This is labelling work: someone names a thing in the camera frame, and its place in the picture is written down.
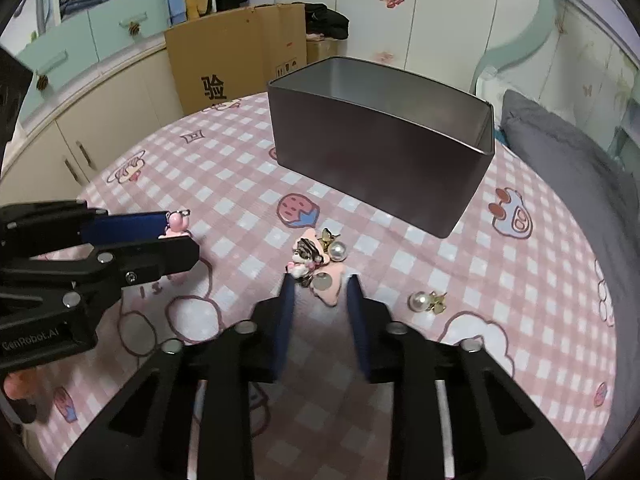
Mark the grey metal tin box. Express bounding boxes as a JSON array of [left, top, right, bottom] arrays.
[[266, 56, 496, 240]]

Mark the large cardboard box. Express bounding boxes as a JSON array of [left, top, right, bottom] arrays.
[[164, 2, 307, 116]]

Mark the person's left hand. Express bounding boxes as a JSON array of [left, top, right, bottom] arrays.
[[0, 371, 33, 403]]

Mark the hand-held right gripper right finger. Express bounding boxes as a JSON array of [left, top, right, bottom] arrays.
[[345, 274, 586, 480]]

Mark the black bag on box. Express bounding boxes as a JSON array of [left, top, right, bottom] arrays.
[[304, 2, 350, 41]]

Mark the small cardboard box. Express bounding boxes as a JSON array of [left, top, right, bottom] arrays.
[[305, 37, 338, 66]]

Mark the white wardrobe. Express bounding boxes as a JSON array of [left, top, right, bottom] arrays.
[[270, 0, 551, 86]]

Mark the grey blanket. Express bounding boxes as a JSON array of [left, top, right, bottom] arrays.
[[500, 89, 640, 466]]

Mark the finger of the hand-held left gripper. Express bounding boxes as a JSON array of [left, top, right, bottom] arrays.
[[0, 234, 200, 312], [0, 200, 171, 263]]

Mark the teal drawer cabinet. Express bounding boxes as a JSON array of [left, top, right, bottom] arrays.
[[15, 0, 173, 78]]

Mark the beige cabinet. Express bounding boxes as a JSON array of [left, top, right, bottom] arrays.
[[0, 42, 183, 196]]

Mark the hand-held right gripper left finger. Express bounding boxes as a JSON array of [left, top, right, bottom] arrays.
[[54, 272, 301, 480]]

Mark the pearl earring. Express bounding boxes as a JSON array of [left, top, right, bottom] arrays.
[[320, 228, 348, 262], [409, 290, 447, 313]]

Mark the small pink charm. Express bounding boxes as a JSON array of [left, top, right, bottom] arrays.
[[159, 208, 193, 238]]

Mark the pink checkered tablecloth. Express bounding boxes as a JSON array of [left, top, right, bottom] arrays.
[[20, 91, 621, 480]]

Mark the pink cartoon girl hair clip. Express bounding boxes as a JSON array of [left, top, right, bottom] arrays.
[[285, 227, 351, 307]]

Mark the teal bunk bed frame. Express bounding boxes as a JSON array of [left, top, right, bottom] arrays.
[[470, 0, 640, 176]]

